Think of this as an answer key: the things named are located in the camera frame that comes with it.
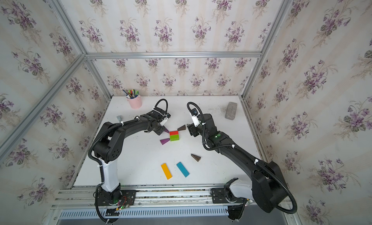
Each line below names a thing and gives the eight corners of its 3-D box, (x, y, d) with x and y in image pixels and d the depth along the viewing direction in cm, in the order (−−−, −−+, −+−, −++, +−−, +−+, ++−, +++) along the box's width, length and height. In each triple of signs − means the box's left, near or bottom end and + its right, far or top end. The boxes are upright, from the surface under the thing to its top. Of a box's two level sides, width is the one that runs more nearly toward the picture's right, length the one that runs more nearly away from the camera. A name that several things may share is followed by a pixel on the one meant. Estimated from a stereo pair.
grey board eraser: (224, 118, 109) (225, 115, 106) (227, 103, 119) (227, 101, 116) (234, 120, 107) (235, 117, 105) (236, 106, 117) (237, 103, 114)
